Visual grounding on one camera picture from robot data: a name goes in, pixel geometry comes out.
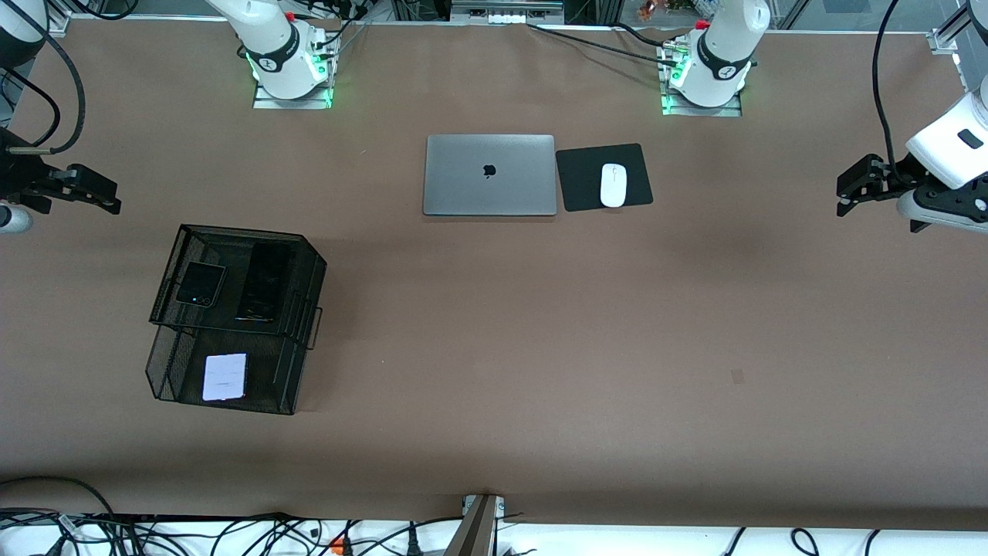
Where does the small black flip phone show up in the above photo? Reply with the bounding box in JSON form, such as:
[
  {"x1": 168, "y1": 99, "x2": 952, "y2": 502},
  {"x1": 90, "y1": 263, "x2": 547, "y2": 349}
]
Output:
[{"x1": 174, "y1": 262, "x2": 227, "y2": 309}]

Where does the long black smartphone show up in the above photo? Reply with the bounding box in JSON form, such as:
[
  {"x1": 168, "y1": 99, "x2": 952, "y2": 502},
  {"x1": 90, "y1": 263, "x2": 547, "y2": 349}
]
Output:
[{"x1": 235, "y1": 242, "x2": 295, "y2": 323}]

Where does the lavender white flip phone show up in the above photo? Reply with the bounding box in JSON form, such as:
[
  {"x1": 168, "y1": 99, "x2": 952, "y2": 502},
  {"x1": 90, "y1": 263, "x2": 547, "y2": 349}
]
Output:
[{"x1": 201, "y1": 353, "x2": 249, "y2": 402}]

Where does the white computer mouse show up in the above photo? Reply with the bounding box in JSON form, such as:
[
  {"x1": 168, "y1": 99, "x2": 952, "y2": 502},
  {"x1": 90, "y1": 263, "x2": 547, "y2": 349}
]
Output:
[{"x1": 601, "y1": 163, "x2": 628, "y2": 209}]

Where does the black mesh two-tier tray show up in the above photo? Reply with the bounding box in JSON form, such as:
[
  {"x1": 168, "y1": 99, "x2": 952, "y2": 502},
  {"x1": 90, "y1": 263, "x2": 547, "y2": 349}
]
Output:
[{"x1": 145, "y1": 224, "x2": 328, "y2": 416}]

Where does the black mouse pad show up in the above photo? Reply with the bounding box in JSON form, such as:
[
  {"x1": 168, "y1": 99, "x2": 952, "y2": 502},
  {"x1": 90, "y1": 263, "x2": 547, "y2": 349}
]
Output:
[{"x1": 556, "y1": 143, "x2": 655, "y2": 212}]

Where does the silver closed laptop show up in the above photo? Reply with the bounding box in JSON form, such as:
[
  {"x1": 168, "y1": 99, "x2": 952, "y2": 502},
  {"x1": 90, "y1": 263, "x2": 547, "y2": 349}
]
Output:
[{"x1": 422, "y1": 134, "x2": 558, "y2": 217}]

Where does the grey metal connector panel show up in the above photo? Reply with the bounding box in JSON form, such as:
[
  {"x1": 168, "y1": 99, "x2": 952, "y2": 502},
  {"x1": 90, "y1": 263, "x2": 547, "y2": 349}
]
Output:
[{"x1": 450, "y1": 0, "x2": 565, "y2": 25}]

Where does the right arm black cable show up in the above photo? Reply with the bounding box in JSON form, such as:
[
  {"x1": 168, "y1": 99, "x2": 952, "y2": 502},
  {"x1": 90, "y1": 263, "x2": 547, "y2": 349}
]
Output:
[{"x1": 0, "y1": 23, "x2": 86, "y2": 155}]

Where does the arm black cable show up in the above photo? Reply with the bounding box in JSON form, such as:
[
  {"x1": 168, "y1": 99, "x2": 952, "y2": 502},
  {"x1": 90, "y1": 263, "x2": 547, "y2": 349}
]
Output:
[
  {"x1": 0, "y1": 23, "x2": 86, "y2": 155},
  {"x1": 871, "y1": 0, "x2": 902, "y2": 182}
]

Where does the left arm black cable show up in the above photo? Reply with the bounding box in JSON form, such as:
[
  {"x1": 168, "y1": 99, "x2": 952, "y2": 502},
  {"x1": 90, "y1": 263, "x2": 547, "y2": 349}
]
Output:
[{"x1": 871, "y1": 0, "x2": 902, "y2": 182}]

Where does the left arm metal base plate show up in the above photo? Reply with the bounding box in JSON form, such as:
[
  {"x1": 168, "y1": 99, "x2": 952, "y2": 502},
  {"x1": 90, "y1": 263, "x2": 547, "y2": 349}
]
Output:
[{"x1": 661, "y1": 42, "x2": 743, "y2": 118}]

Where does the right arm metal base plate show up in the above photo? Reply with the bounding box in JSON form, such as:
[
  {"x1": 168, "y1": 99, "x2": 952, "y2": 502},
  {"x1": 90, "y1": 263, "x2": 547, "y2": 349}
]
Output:
[{"x1": 253, "y1": 39, "x2": 336, "y2": 110}]

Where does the short black table cable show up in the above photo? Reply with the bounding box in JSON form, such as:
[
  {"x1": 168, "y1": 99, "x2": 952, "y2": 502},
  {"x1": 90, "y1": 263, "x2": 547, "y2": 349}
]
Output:
[{"x1": 612, "y1": 22, "x2": 668, "y2": 49}]

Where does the long black table cable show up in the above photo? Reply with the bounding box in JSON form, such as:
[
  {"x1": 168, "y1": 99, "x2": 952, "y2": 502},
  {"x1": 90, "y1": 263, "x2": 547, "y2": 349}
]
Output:
[{"x1": 527, "y1": 23, "x2": 682, "y2": 69}]

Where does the grey arched floor cable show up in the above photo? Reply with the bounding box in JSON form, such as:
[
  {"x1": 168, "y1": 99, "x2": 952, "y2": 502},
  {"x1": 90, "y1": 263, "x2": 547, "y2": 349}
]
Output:
[{"x1": 0, "y1": 476, "x2": 117, "y2": 518}]

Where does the grey metal camera mount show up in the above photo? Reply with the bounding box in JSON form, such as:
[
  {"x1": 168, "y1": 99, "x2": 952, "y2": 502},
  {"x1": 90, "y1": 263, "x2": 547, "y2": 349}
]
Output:
[{"x1": 444, "y1": 494, "x2": 506, "y2": 556}]

